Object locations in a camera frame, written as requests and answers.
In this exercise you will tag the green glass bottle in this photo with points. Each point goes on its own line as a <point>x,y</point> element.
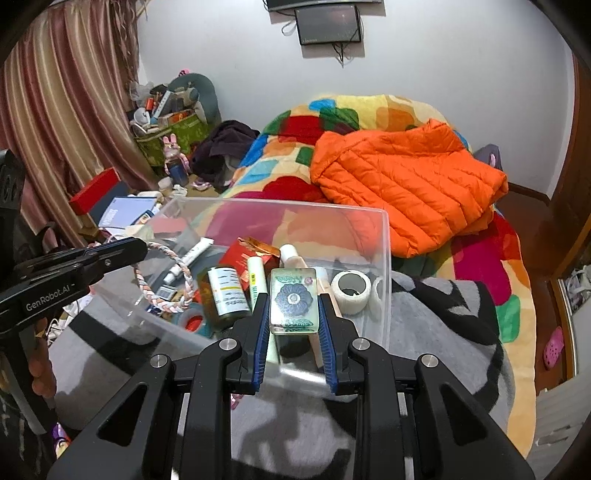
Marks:
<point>222,297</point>

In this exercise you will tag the dark clothes pile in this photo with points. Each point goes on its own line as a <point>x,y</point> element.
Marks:
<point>218,156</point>

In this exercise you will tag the red packet box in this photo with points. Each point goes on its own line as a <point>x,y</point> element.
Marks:
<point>242,249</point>

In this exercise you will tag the striped brown curtain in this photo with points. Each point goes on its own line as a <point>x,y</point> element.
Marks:
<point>64,105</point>

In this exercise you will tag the blue tape roll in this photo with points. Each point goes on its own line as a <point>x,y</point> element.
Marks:
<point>193,320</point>

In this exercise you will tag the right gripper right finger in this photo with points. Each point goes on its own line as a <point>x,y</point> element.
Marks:
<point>342,374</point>

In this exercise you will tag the green storage bag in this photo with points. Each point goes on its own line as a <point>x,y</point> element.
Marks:
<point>189,133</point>

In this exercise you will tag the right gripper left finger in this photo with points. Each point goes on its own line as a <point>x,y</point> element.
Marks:
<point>252,334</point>

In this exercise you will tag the pink croc shoe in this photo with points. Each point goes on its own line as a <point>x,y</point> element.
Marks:
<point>553,348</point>

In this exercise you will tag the light green tube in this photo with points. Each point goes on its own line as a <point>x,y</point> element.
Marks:
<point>257,278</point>

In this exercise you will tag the red flat box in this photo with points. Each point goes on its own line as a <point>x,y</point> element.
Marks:
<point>85,199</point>

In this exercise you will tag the white ointment tube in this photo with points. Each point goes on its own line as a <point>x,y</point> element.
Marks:
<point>187,259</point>

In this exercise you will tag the pink bunny figure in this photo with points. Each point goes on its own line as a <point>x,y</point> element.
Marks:
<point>176,165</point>

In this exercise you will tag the small blue card box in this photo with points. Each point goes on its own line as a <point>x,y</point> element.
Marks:
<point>166,293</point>

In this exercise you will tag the clear plastic storage bin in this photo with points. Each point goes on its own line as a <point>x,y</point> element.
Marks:
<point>211,255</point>

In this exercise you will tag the white tape roll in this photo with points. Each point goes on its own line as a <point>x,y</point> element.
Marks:
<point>352,291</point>

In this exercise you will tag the grey plush shark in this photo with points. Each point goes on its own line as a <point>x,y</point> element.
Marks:
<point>197,88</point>

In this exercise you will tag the colourful patchwork blanket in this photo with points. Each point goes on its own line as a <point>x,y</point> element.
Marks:
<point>277,167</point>

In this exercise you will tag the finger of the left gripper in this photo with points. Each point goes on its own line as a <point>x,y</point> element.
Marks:
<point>115,258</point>

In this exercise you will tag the blue white booklet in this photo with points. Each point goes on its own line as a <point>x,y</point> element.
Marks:
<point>124,211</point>

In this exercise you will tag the left hand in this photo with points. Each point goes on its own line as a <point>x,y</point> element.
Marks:
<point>40,366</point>

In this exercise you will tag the beige cosmetic tube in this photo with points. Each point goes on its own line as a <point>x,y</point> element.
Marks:
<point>291,259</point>

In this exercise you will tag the grey black fleece blanket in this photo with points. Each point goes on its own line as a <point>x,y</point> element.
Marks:
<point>414,419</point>

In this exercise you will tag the orange puffer jacket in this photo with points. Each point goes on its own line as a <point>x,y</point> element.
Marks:
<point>425,179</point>

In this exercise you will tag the green flower soap box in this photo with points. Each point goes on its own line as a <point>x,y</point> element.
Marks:
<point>293,301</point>

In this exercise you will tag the wall mounted black screen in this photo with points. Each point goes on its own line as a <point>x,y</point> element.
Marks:
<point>328,24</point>

